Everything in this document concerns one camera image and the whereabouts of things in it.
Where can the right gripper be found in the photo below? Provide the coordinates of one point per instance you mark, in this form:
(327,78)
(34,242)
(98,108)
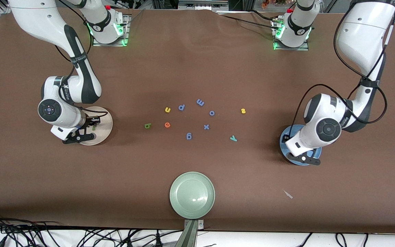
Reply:
(90,122)

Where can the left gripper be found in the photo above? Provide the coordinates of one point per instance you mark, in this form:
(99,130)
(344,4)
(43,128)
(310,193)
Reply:
(284,139)

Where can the teal foam letter y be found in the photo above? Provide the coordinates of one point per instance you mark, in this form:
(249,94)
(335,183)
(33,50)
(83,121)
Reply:
(233,139)

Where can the orange foam letter e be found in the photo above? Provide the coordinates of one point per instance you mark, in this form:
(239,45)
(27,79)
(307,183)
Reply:
(165,125)

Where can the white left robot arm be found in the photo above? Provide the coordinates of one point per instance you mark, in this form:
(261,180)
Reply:
(362,34)

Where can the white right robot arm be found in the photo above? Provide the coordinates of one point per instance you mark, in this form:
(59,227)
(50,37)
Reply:
(46,17)

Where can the blue plate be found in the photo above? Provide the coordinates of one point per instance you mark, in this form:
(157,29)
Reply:
(282,148)

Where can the beige brown plate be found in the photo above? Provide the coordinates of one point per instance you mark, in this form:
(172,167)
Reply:
(105,118)

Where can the white paper scrap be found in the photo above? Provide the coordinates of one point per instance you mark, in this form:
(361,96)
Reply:
(288,194)

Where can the blue foam letter p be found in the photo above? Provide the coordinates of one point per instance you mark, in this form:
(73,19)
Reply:
(180,108)

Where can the blue foam letter m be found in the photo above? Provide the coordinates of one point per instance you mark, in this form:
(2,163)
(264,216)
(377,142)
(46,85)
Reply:
(200,102)

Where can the blue foam letter g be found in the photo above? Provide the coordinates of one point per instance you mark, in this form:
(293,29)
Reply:
(189,138)

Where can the green plate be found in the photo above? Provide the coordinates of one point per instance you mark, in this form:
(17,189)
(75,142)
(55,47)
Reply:
(192,195)

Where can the brown table cover sheet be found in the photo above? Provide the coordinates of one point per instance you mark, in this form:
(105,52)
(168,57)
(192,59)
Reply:
(197,68)

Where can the orange background object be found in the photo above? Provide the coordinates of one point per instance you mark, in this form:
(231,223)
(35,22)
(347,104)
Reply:
(269,3)

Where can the grey power strip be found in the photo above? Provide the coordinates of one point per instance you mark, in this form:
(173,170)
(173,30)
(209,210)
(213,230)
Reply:
(202,5)

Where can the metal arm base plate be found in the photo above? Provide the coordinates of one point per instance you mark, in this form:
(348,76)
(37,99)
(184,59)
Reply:
(293,48)
(127,29)

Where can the grey metal mounting post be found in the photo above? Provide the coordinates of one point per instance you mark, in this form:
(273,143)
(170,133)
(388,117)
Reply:
(189,236)

